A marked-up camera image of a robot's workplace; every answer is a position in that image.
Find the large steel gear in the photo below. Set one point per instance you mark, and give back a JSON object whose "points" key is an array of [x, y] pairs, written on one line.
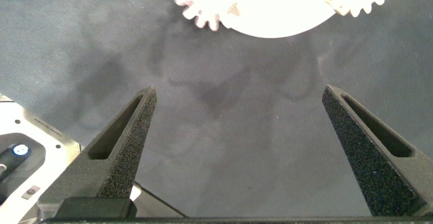
{"points": [[203, 4]]}

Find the round white plate with pins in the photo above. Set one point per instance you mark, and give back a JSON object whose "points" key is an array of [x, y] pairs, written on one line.
{"points": [[270, 11]]}

